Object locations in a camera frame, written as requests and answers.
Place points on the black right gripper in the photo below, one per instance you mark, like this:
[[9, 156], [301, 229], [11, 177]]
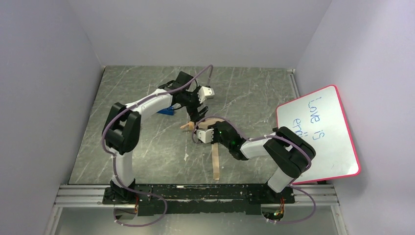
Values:
[[203, 127]]

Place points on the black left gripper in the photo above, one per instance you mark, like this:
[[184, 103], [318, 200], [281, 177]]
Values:
[[197, 108]]

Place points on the beige folding umbrella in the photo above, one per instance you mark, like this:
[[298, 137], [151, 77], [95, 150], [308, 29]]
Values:
[[204, 124]]

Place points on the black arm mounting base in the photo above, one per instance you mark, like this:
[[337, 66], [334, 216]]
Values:
[[191, 199]]

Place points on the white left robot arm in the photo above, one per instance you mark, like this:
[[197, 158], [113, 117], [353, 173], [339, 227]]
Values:
[[122, 127]]

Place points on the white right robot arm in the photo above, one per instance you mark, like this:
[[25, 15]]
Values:
[[292, 154]]

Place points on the blue stapler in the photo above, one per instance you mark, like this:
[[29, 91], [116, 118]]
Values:
[[167, 111]]

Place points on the pink-framed whiteboard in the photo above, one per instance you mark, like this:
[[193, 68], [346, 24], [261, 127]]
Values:
[[319, 119]]

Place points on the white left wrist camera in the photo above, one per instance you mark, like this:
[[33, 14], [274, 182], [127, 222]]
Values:
[[205, 93]]

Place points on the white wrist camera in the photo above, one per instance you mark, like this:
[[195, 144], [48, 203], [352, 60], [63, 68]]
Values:
[[205, 135], [205, 93]]

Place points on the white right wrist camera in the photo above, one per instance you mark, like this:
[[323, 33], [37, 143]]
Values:
[[205, 135]]

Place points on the aluminium frame rail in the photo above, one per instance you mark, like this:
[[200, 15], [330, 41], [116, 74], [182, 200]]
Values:
[[91, 196]]

